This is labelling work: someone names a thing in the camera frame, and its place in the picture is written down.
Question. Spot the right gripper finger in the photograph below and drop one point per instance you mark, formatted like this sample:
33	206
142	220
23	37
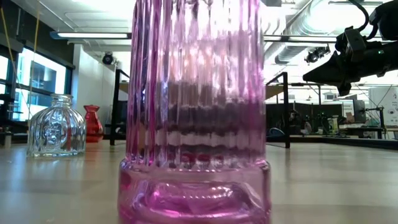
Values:
344	88
326	71

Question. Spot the pink ribbed glass vase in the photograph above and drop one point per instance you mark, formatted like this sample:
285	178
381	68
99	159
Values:
196	124

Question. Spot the clear squat glass vase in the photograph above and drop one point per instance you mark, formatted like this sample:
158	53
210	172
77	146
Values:
56	130

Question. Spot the black ceiling spotlight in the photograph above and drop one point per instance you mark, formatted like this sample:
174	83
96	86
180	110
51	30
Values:
315	55

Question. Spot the black background monitor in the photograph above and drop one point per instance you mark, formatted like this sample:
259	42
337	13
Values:
359	110

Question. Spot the green and white canister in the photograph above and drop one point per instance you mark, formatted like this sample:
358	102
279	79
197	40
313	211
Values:
333	124

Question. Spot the background work table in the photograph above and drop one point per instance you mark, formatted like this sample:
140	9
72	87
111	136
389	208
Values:
360	129

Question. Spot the white poster board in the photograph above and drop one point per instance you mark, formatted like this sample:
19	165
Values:
385	105

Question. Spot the blue round object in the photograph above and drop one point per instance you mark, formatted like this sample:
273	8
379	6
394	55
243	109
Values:
275	132

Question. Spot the long ceiling light fixture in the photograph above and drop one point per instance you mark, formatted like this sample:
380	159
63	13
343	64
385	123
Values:
93	35

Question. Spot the red faceted glass vase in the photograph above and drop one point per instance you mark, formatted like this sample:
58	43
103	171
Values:
93	124

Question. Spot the large window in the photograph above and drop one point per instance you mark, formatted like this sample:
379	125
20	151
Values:
40	81

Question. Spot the black equipment rack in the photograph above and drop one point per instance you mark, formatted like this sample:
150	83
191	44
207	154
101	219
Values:
6	115

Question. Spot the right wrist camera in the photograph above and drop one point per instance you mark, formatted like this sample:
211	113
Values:
353	39

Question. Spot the black partition wall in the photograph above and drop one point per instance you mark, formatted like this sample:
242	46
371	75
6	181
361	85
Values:
311	113

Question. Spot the silver ventilation duct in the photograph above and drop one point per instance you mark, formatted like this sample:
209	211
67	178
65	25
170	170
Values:
298	37

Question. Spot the wooden shelf black frame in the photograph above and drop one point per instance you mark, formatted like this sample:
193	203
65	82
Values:
286	109

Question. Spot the round black ceiling camera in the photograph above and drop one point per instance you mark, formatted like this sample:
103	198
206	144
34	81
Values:
107	58

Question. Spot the short white post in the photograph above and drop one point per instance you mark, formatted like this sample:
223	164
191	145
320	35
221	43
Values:
7	140

